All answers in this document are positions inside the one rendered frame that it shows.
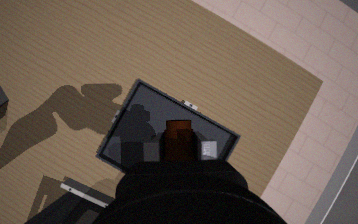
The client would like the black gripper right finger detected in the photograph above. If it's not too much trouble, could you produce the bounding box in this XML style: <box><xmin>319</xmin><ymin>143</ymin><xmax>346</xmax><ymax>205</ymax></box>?
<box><xmin>193</xmin><ymin>131</ymin><xmax>217</xmax><ymax>160</ymax></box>

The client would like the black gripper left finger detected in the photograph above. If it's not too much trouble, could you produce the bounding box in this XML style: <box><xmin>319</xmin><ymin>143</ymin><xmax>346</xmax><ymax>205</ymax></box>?
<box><xmin>143</xmin><ymin>132</ymin><xmax>165</xmax><ymax>162</ymax></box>

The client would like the dark grey rectangular tray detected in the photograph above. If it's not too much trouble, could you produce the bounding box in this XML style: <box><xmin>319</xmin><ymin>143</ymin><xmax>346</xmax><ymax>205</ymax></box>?
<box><xmin>95</xmin><ymin>78</ymin><xmax>241</xmax><ymax>174</ymax></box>

